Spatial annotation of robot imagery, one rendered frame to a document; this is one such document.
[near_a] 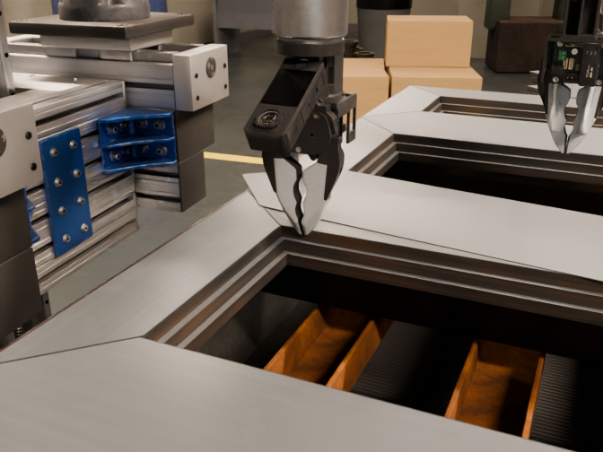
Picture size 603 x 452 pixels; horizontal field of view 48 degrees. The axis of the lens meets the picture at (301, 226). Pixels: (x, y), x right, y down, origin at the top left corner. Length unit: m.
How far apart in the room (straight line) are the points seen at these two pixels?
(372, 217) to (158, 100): 0.49
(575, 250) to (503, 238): 0.07
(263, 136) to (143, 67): 0.55
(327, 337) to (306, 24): 0.41
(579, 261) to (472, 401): 0.20
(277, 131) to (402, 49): 3.91
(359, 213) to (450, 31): 3.77
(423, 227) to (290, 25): 0.27
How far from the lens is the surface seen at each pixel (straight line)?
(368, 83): 4.18
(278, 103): 0.66
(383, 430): 0.47
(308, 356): 0.86
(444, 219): 0.81
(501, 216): 0.84
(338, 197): 0.86
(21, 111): 0.81
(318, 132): 0.71
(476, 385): 0.84
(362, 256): 0.75
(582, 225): 0.84
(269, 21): 7.41
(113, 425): 0.49
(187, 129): 1.18
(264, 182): 0.92
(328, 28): 0.69
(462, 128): 1.23
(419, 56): 4.54
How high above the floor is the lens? 1.16
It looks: 23 degrees down
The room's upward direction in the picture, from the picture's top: straight up
